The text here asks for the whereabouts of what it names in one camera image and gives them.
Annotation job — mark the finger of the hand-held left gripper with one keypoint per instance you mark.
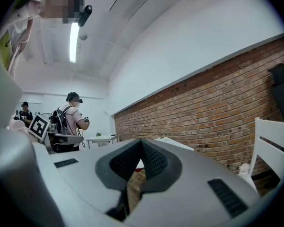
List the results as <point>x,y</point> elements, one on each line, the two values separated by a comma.
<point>69,139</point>

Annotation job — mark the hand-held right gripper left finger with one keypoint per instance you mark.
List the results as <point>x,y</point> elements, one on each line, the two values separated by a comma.
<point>85,174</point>

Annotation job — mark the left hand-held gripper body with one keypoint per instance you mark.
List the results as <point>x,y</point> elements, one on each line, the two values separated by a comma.
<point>39,126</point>

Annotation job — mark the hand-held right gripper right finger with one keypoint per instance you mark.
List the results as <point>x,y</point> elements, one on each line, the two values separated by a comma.
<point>184,197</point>

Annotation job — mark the grey trash bin lid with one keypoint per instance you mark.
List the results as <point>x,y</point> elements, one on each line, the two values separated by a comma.
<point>2,91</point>

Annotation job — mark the grey trash bin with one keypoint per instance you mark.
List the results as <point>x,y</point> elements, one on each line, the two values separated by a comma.
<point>14,178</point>

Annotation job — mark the person's left forearm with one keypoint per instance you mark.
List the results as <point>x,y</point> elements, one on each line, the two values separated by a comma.
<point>17,126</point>

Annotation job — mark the small green potted plant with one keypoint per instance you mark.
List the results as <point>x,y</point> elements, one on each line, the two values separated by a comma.
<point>98,134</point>

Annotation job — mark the small white table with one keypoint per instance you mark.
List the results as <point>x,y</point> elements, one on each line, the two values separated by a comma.
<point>103,139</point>

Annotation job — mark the small white figurine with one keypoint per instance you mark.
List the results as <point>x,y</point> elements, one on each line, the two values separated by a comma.
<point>243,169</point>

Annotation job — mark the yellow-green panel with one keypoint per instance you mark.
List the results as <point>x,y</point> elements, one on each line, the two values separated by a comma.
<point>2,51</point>

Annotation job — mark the long ceiling light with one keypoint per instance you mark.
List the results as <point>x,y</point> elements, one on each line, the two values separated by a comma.
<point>73,42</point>

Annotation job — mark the round ceiling smoke detector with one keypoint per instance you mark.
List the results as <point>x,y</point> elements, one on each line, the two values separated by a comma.
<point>83,37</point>

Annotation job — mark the white wooden chair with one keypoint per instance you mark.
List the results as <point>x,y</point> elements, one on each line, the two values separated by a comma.
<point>271,136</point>

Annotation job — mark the person's head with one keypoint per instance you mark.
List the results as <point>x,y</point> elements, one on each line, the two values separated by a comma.
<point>59,5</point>

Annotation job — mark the black chair backrest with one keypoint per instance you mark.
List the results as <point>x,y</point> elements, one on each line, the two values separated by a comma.
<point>282,91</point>

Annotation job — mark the black head camera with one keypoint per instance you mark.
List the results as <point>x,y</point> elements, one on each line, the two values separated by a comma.
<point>85,15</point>

